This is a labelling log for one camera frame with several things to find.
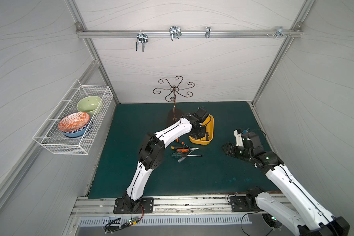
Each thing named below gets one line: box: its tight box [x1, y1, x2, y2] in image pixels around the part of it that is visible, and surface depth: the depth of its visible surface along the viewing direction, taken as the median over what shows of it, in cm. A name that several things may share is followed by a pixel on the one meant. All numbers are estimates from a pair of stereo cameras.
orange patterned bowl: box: [58, 112, 90, 132], surface depth 64 cm
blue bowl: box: [61, 118, 91, 138], surface depth 59 cm
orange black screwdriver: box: [177, 148, 196, 153], surface depth 94 cm
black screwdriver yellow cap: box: [171, 145, 200, 150], surface depth 95 cm
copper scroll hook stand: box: [152, 75, 196, 121], surface depth 87 cm
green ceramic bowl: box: [76, 95, 102, 118], surface depth 73 cm
